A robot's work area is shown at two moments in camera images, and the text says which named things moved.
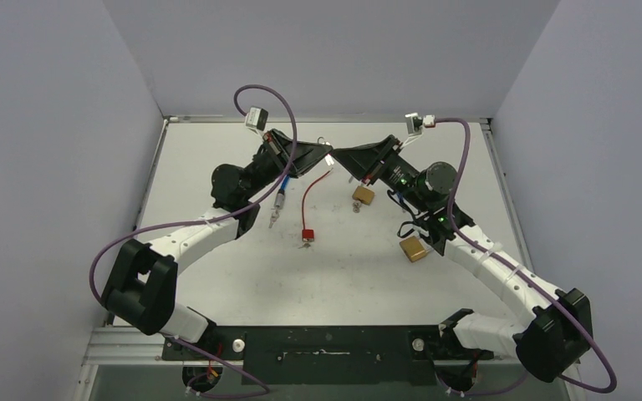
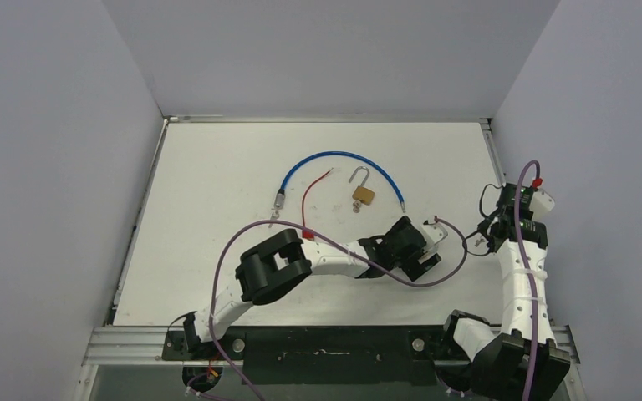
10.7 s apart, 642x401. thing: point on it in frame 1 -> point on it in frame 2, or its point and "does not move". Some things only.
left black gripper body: x=277 y=153 -> x=411 y=267
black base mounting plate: x=325 y=355 does not move
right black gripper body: x=380 y=161 -> x=491 y=225
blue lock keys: x=273 y=218 does not move
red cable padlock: x=308 y=235 does not move
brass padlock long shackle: x=364 y=193 does not move
